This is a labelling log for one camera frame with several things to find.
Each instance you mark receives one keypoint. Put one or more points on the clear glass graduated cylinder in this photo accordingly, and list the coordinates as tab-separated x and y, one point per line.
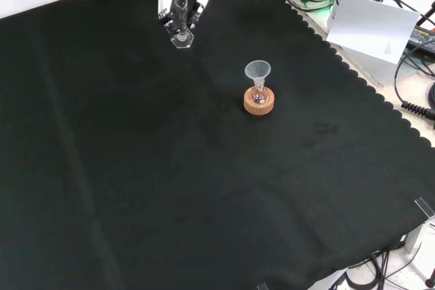
181	21

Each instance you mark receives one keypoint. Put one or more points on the round-bottom glass flask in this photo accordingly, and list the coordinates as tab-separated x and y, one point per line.
260	94

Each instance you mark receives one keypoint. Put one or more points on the clear plastic funnel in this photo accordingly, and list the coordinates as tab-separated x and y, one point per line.
257	71

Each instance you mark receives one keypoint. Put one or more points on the black bench cloth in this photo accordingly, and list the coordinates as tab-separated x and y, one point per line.
170	154

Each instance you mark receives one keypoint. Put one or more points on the pale board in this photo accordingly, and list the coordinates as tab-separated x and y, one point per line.
372	26

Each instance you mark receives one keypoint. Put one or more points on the black power adapter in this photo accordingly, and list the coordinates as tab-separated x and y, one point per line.
421	37

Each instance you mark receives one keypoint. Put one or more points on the clear tape strip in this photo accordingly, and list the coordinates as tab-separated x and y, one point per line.
262	286
425	206

